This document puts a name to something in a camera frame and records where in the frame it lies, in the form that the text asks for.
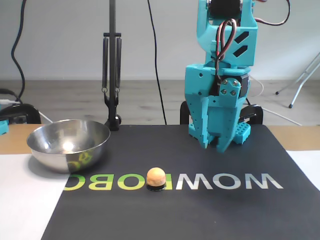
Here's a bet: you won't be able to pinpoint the black clamp right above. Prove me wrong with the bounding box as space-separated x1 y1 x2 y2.
101 0 123 132

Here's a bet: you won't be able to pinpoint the white paper sheet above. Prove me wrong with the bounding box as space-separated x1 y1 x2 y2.
285 149 320 197
0 152 70 240

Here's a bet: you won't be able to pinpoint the black mat with WOWROBO print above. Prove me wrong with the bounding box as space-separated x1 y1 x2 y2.
41 124 320 240

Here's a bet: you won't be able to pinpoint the teal gripper black servo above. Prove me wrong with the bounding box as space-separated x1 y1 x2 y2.
184 63 251 154

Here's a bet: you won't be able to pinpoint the teal robot part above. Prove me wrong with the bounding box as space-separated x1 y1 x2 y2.
0 119 10 137

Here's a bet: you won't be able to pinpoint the teal robot base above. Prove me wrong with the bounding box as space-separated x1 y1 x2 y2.
187 121 252 146

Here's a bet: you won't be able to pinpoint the metal bowl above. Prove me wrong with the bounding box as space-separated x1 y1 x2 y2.
26 119 111 175

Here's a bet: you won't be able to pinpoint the white metal stand legs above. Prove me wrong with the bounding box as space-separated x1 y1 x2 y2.
274 51 320 109

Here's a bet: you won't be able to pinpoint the cork ball with black base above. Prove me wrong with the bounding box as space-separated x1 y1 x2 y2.
145 166 167 193

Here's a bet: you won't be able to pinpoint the white cable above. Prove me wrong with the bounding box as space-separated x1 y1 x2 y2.
37 111 55 125
262 108 303 126

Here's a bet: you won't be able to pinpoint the red white black servo wire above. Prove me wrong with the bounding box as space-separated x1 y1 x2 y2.
214 18 238 76
254 0 293 26

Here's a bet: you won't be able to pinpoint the black cable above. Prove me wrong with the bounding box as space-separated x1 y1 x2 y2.
0 88 23 105
147 0 168 126
11 0 27 105

